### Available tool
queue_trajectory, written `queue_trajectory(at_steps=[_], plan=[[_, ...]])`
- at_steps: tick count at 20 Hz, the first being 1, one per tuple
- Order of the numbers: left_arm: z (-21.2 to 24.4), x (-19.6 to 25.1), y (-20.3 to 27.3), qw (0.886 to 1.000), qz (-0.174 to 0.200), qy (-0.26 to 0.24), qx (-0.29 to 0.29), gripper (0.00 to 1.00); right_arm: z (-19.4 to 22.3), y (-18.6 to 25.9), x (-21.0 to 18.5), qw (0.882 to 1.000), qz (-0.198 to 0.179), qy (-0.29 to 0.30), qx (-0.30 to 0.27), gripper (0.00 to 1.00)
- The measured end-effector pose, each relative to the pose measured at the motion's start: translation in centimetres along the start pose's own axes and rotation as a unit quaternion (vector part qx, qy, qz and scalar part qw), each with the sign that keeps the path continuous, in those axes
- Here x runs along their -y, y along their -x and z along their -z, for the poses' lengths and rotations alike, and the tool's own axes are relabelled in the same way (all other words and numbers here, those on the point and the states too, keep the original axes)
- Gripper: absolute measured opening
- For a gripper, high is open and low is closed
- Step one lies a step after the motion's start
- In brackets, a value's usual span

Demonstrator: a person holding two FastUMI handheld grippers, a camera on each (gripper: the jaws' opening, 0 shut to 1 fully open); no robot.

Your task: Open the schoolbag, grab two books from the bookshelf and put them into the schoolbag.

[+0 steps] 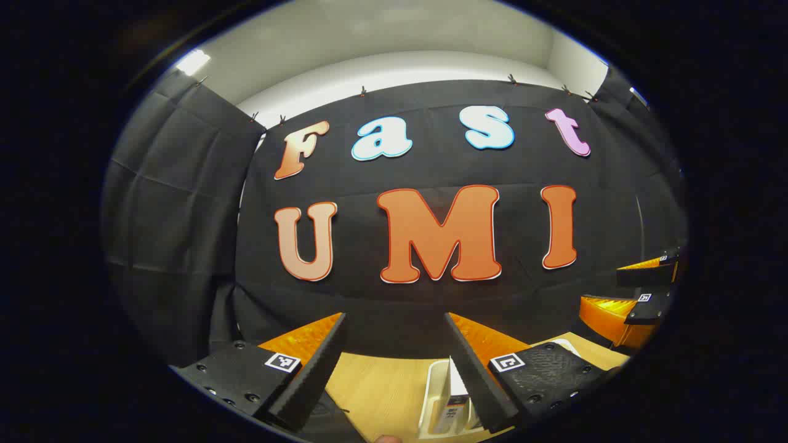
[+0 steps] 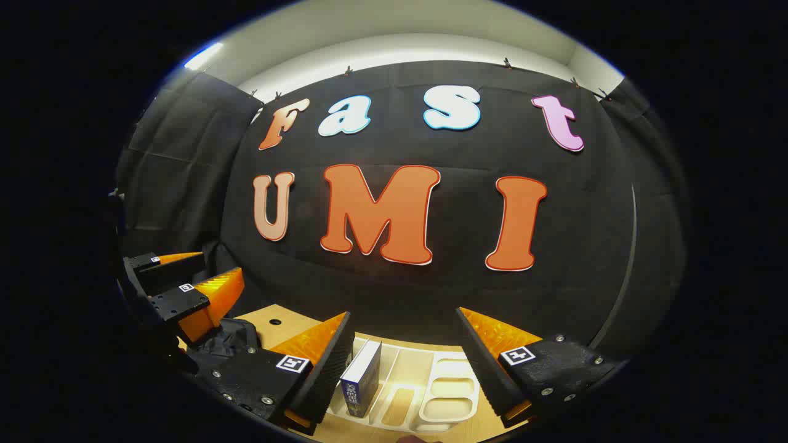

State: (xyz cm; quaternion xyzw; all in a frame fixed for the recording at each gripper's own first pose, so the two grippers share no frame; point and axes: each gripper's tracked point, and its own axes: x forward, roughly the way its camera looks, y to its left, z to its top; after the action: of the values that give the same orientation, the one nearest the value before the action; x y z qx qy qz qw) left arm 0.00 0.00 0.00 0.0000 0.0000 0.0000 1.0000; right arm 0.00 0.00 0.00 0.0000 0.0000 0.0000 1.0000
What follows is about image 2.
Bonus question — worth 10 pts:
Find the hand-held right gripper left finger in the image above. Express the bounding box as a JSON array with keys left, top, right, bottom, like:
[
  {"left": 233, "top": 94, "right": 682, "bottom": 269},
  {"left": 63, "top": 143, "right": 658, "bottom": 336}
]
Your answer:
[{"left": 197, "top": 311, "right": 356, "bottom": 435}]

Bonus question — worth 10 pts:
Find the blue cover book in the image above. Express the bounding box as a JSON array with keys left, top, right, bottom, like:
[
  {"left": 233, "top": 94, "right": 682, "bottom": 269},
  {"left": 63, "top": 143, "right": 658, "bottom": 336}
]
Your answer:
[{"left": 340, "top": 340, "right": 383, "bottom": 419}]

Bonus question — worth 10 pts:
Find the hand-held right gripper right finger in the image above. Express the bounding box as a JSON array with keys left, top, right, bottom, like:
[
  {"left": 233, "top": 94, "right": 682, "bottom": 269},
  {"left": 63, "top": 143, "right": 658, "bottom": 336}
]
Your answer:
[{"left": 454, "top": 306, "right": 620, "bottom": 428}]

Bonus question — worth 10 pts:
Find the white plastic bookshelf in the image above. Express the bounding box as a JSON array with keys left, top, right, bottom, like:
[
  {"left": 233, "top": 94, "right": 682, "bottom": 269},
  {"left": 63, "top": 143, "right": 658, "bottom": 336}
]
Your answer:
[{"left": 326, "top": 335, "right": 481, "bottom": 433}]

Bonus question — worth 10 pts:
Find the black schoolbag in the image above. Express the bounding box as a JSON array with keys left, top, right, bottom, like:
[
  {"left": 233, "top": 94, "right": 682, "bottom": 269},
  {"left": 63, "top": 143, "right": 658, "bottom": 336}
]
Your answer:
[{"left": 185, "top": 317, "right": 262, "bottom": 373}]

